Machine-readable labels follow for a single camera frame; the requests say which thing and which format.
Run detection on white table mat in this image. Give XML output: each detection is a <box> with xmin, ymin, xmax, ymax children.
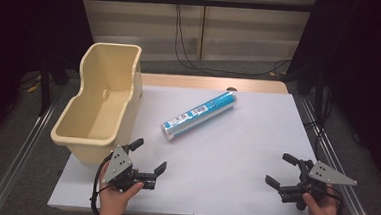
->
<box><xmin>46</xmin><ymin>78</ymin><xmax>348</xmax><ymax>215</ymax></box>

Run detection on metal floor rail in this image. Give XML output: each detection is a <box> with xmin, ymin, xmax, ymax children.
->
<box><xmin>0</xmin><ymin>81</ymin><xmax>67</xmax><ymax>215</ymax></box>
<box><xmin>286</xmin><ymin>93</ymin><xmax>381</xmax><ymax>215</ymax></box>

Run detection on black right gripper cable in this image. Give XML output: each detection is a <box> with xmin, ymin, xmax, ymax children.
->
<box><xmin>325</xmin><ymin>187</ymin><xmax>360</xmax><ymax>215</ymax></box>

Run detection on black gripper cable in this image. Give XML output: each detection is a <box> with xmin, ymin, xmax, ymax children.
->
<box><xmin>325</xmin><ymin>187</ymin><xmax>360</xmax><ymax>215</ymax></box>
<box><xmin>88</xmin><ymin>151</ymin><xmax>114</xmax><ymax>215</ymax></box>

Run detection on black hanging wall cables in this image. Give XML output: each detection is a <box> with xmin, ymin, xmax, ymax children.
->
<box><xmin>171</xmin><ymin>0</ymin><xmax>297</xmax><ymax>80</ymax></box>

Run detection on blue and white wrap roll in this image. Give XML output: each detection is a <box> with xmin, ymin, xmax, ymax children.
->
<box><xmin>159</xmin><ymin>87</ymin><xmax>239</xmax><ymax>146</ymax></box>

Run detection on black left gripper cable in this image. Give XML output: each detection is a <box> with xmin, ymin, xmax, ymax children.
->
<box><xmin>88</xmin><ymin>151</ymin><xmax>114</xmax><ymax>215</ymax></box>

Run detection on black stand post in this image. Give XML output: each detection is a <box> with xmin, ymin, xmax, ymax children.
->
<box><xmin>311</xmin><ymin>66</ymin><xmax>327</xmax><ymax>130</ymax></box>
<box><xmin>37</xmin><ymin>41</ymin><xmax>56</xmax><ymax>117</ymax></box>

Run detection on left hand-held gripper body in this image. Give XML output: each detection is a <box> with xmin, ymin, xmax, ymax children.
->
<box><xmin>101</xmin><ymin>143</ymin><xmax>159</xmax><ymax>196</ymax></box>

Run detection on person's left hand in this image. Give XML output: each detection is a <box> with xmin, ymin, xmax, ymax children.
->
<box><xmin>97</xmin><ymin>161</ymin><xmax>146</xmax><ymax>215</ymax></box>

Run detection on dark curtain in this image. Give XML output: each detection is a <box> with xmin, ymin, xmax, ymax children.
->
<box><xmin>279</xmin><ymin>0</ymin><xmax>381</xmax><ymax>182</ymax></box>
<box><xmin>0</xmin><ymin>0</ymin><xmax>98</xmax><ymax>162</ymax></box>

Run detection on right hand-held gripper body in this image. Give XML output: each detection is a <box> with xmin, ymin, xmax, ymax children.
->
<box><xmin>276</xmin><ymin>157</ymin><xmax>359</xmax><ymax>215</ymax></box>

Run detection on cream plastic bin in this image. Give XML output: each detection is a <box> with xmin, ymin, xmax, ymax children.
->
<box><xmin>48</xmin><ymin>39</ymin><xmax>146</xmax><ymax>168</ymax></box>

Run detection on black horizontal bar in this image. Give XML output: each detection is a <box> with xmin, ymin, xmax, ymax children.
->
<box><xmin>79</xmin><ymin>0</ymin><xmax>317</xmax><ymax>15</ymax></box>

